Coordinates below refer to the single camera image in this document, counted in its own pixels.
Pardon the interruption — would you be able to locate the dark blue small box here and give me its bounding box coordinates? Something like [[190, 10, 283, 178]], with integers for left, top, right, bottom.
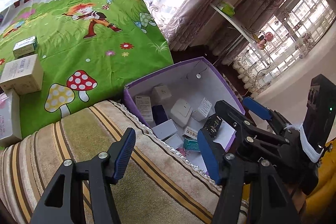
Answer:
[[151, 105, 168, 125]]

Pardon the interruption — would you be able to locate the purple cardboard storage box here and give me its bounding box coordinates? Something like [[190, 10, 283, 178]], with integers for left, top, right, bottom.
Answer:
[[123, 57, 245, 171]]

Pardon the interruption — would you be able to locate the green item on shelf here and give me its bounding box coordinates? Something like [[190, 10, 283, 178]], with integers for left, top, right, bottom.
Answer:
[[217, 1, 235, 17]]

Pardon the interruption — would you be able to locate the white green medicine box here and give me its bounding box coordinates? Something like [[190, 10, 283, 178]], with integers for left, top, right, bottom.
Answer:
[[13, 36, 38, 59]]

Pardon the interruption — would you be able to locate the striped beige sofa cushion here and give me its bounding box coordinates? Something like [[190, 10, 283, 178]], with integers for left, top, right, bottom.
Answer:
[[1, 101, 221, 223]]

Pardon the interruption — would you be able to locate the white grey box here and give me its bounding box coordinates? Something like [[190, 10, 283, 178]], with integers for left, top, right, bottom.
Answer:
[[152, 119, 178, 140]]

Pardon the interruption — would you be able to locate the small white barcode box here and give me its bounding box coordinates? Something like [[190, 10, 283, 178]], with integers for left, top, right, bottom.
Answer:
[[191, 98, 212, 122]]

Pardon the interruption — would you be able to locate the tan narrow box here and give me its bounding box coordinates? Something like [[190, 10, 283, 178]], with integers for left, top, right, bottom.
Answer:
[[183, 126, 198, 139]]

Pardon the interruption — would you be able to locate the green cartoon print cloth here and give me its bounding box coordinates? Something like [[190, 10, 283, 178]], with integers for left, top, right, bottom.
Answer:
[[1, 0, 173, 139]]

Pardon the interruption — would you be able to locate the white wall shelf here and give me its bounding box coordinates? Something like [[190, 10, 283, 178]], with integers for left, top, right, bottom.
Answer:
[[210, 3, 256, 46]]

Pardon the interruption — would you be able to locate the pink fan on shelf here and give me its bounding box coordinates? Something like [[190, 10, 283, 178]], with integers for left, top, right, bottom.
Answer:
[[256, 32, 274, 50]]

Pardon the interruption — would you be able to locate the large beige cardboard box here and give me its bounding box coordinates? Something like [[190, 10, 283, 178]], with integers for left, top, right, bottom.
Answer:
[[1, 54, 44, 96]]

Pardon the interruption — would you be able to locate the white red text box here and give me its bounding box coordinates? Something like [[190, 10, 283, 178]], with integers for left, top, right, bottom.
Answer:
[[135, 96, 154, 123]]

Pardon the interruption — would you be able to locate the pink drape right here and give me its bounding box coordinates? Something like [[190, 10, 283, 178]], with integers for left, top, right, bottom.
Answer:
[[161, 0, 302, 67]]

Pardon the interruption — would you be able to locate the white cube box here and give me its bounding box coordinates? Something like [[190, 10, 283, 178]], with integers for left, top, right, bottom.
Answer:
[[151, 85, 172, 105]]

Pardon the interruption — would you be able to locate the white box with pink stain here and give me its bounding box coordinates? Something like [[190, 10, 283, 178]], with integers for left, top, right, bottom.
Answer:
[[0, 89, 22, 147]]

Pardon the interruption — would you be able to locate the white square socket box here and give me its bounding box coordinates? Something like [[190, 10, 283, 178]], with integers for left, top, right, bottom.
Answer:
[[170, 98, 193, 127]]

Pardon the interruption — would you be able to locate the small black device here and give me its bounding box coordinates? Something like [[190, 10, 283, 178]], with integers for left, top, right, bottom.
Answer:
[[203, 114, 223, 138]]

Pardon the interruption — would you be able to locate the teal green box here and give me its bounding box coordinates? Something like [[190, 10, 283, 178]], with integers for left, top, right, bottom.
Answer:
[[183, 138, 200, 152]]

